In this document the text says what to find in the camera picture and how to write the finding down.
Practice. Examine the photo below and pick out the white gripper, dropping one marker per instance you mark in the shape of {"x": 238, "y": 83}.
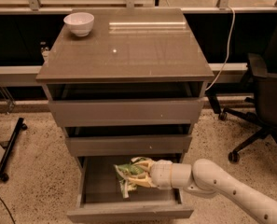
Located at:
{"x": 160, "y": 174}

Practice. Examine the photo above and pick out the white ceramic bowl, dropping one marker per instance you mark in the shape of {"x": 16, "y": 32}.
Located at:
{"x": 79, "y": 23}

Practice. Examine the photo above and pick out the grey drawer cabinet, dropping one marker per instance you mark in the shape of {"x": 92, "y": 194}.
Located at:
{"x": 140, "y": 53}

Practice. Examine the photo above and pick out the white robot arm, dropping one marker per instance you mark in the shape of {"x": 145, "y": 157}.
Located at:
{"x": 205, "y": 178}

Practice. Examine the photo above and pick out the grey middle drawer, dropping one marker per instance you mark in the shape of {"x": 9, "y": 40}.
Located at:
{"x": 128, "y": 140}

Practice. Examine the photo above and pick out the grey bottom drawer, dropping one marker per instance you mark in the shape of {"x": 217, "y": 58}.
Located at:
{"x": 100, "y": 199}

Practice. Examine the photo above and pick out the green jalapeno chip bag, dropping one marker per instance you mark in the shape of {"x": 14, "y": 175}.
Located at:
{"x": 124, "y": 171}

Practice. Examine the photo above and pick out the black wheeled stand leg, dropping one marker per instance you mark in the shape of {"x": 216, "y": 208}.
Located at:
{"x": 20, "y": 125}

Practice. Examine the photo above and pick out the black office chair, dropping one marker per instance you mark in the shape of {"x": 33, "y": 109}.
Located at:
{"x": 262, "y": 69}

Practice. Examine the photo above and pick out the small clear bottle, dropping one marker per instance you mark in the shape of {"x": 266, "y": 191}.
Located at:
{"x": 44, "y": 50}

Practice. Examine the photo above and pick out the grey top drawer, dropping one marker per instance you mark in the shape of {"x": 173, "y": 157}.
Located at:
{"x": 126, "y": 112}

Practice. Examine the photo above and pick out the grey drawer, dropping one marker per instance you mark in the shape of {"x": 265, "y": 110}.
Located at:
{"x": 126, "y": 112}
{"x": 100, "y": 199}
{"x": 128, "y": 140}

